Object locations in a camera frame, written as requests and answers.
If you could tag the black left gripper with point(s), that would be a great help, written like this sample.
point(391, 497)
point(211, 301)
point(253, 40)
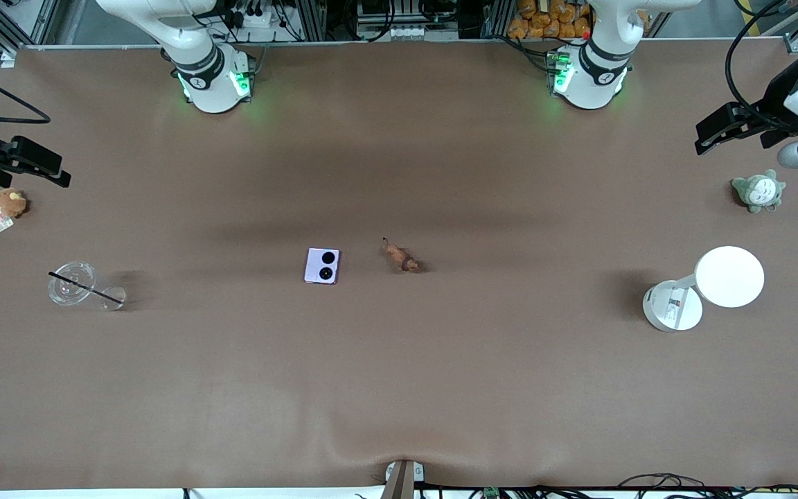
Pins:
point(776, 95)

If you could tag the purple flip phone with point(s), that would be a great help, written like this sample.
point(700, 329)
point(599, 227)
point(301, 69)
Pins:
point(322, 265)

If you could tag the brown lion statue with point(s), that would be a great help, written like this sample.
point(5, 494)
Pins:
point(401, 257)

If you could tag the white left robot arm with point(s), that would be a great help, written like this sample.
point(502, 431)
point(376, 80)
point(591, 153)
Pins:
point(593, 76)

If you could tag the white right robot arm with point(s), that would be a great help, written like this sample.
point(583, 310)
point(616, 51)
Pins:
point(205, 69)

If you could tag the brown plush toy with tag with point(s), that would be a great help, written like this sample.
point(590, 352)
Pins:
point(9, 202)

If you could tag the grey totoro plush toy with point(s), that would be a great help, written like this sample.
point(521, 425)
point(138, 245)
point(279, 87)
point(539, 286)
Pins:
point(758, 191)

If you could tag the clear plastic cup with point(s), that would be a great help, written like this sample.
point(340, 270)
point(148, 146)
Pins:
point(72, 283)

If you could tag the black drinking straw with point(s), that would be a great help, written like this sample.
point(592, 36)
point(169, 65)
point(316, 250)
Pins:
point(87, 288)

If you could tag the white desk lamp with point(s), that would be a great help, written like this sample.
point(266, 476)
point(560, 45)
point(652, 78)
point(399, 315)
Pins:
point(728, 277)

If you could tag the orange plush toys pile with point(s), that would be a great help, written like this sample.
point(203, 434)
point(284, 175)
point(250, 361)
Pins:
point(551, 19)

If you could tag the white power strip with plugs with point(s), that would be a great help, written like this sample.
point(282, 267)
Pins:
point(255, 17)

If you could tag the long white power strip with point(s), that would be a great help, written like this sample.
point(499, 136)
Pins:
point(409, 32)

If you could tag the camera mount post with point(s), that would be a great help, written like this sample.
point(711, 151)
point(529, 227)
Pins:
point(404, 478)

